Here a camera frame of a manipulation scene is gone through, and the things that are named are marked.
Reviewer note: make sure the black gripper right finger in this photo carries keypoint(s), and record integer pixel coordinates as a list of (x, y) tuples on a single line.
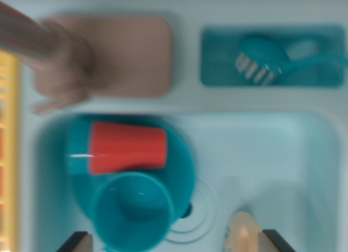
[(274, 242)]

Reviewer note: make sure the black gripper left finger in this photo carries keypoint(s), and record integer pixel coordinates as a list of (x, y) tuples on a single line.
[(77, 244)]

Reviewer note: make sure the cream toy detergent bottle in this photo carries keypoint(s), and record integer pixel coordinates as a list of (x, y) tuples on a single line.
[(243, 233)]

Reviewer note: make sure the light blue toy sink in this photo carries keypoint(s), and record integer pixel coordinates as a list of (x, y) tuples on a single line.
[(258, 154)]

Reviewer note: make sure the teal plastic mug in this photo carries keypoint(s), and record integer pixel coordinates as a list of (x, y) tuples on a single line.
[(130, 208)]

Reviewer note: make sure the teal plastic tumbler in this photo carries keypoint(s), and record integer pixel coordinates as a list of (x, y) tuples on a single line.
[(77, 148)]

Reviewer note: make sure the red plastic tumbler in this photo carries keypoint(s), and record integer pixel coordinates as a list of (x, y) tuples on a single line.
[(127, 147)]

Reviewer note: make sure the teal plastic plate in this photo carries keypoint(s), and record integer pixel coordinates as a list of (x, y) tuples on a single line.
[(179, 167)]

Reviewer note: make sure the yellow plastic dish rack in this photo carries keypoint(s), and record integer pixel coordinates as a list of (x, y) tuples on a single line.
[(12, 127)]

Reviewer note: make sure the teal dish brush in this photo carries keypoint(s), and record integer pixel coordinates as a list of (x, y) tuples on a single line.
[(261, 52)]

